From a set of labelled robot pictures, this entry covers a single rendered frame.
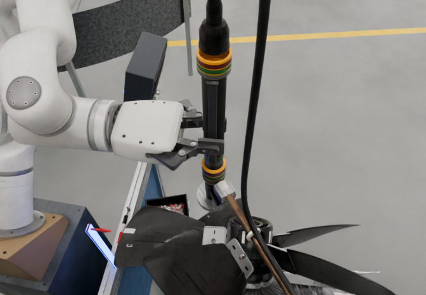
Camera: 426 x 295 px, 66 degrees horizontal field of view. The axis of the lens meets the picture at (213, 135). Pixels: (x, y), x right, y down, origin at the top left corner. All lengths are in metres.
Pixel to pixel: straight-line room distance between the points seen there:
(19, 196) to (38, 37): 0.71
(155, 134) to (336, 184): 2.12
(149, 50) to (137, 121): 0.88
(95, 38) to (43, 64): 1.90
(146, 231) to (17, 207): 0.42
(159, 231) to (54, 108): 0.56
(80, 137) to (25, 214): 0.70
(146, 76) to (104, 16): 1.13
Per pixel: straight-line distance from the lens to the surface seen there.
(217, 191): 0.59
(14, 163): 1.14
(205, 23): 0.38
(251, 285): 0.90
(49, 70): 0.51
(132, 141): 0.50
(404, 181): 2.76
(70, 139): 0.54
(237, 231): 0.87
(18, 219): 1.21
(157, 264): 0.68
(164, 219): 0.99
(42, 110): 0.48
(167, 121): 0.51
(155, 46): 1.40
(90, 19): 2.34
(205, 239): 0.93
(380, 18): 4.30
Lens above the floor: 2.06
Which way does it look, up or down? 52 degrees down
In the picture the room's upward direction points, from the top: straight up
